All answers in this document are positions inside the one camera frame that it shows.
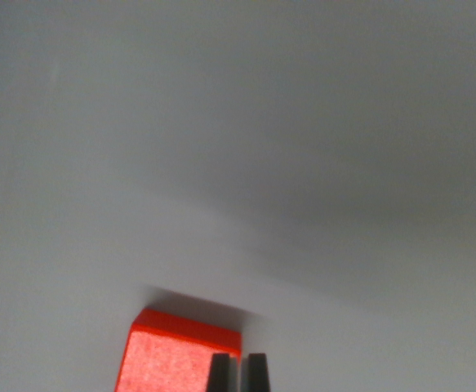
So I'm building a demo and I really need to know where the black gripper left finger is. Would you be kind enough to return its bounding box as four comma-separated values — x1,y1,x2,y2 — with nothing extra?
206,353,238,392

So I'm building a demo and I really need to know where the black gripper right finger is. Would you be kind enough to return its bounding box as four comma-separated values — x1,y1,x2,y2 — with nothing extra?
241,353,272,392

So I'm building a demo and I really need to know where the red cube block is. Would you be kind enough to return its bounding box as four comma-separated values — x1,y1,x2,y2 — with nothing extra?
113,308,243,392

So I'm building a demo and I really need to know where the white plastic tray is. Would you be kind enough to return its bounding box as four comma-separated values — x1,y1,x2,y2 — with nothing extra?
0,0,476,392

